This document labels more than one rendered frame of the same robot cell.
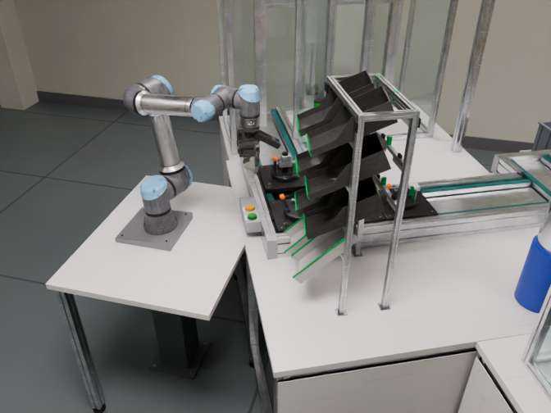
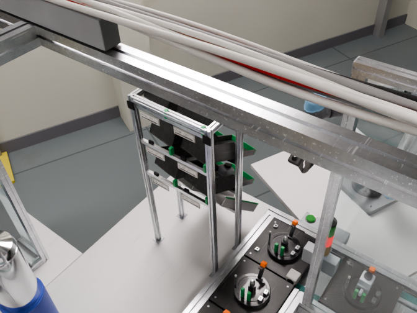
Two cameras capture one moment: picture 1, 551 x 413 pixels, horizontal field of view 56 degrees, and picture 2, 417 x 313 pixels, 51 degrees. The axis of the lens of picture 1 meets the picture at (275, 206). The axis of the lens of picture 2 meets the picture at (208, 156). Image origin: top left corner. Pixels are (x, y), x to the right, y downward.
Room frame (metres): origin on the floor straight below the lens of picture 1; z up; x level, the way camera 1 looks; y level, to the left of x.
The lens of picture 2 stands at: (2.51, -1.01, 2.48)
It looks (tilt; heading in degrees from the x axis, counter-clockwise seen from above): 43 degrees down; 140
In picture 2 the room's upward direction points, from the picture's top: 3 degrees counter-clockwise
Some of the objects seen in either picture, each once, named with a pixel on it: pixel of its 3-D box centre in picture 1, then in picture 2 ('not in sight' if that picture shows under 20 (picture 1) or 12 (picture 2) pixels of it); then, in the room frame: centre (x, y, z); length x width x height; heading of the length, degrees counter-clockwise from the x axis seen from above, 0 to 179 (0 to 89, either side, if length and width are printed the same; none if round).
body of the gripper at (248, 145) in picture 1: (248, 140); not in sight; (1.81, 0.10, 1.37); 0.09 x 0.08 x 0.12; 101
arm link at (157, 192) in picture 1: (156, 193); not in sight; (1.92, 0.53, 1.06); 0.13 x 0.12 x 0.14; 150
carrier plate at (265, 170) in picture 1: (284, 176); not in sight; (2.23, -0.05, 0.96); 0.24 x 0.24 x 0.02; 11
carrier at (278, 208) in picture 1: (299, 204); (284, 242); (1.90, -0.11, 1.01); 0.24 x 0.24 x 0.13; 11
